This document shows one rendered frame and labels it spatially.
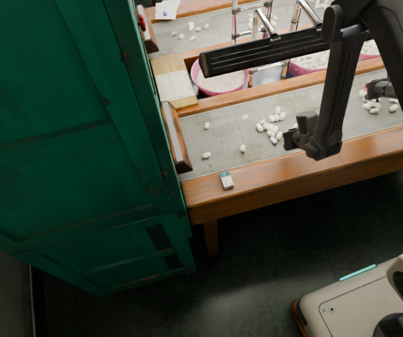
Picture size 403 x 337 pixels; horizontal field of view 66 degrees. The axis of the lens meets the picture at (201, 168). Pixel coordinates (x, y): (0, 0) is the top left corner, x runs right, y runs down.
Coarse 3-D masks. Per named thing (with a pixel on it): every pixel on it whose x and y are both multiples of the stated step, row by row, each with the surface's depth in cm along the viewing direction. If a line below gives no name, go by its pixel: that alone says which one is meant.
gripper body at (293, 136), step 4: (284, 132) 104; (288, 132) 104; (292, 132) 104; (296, 132) 103; (284, 136) 104; (288, 136) 104; (292, 136) 104; (296, 136) 101; (300, 136) 99; (284, 140) 105; (288, 140) 104; (292, 140) 104; (296, 140) 101; (288, 144) 105; (292, 144) 105; (296, 144) 101; (288, 148) 105; (292, 148) 105; (296, 148) 106; (300, 148) 101
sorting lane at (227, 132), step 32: (288, 96) 133; (320, 96) 132; (352, 96) 131; (192, 128) 127; (224, 128) 126; (288, 128) 124; (352, 128) 122; (384, 128) 121; (192, 160) 119; (224, 160) 118; (256, 160) 117
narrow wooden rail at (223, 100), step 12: (372, 60) 137; (324, 72) 135; (360, 72) 136; (264, 84) 134; (276, 84) 134; (288, 84) 133; (300, 84) 133; (312, 84) 134; (216, 96) 132; (228, 96) 132; (240, 96) 131; (252, 96) 131; (264, 96) 133; (192, 108) 130; (204, 108) 130; (216, 108) 132
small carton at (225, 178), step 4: (224, 172) 111; (228, 172) 110; (220, 176) 110; (224, 176) 110; (228, 176) 110; (224, 180) 109; (228, 180) 109; (224, 184) 108; (228, 184) 108; (232, 184) 108; (224, 188) 108; (228, 188) 109
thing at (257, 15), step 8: (304, 0) 104; (296, 8) 108; (304, 8) 102; (256, 16) 106; (264, 16) 101; (296, 16) 110; (312, 16) 100; (256, 24) 109; (264, 24) 100; (296, 24) 113; (320, 24) 97; (256, 32) 112; (272, 32) 96; (272, 40) 96; (272, 64) 128; (280, 64) 129; (288, 64) 129; (248, 72) 129; (248, 80) 132
